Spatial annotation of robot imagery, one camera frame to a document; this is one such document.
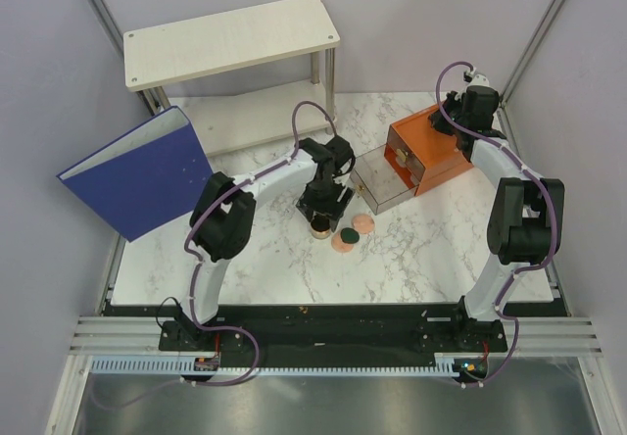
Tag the orange drawer organizer box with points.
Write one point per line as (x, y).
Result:
(438, 152)

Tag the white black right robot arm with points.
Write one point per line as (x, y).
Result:
(524, 226)

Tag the gold round jar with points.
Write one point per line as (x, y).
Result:
(320, 227)

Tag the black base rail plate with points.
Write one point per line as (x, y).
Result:
(326, 334)

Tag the transparent drawer with gold knob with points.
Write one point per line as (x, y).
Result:
(377, 182)

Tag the blue ring binder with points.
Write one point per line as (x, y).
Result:
(146, 178)

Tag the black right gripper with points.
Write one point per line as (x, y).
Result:
(451, 104)

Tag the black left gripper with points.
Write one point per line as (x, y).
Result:
(332, 210)

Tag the white two-tier shelf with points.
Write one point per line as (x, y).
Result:
(237, 41)

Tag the light blue cable duct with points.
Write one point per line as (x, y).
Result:
(200, 366)

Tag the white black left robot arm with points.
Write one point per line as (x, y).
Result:
(222, 221)

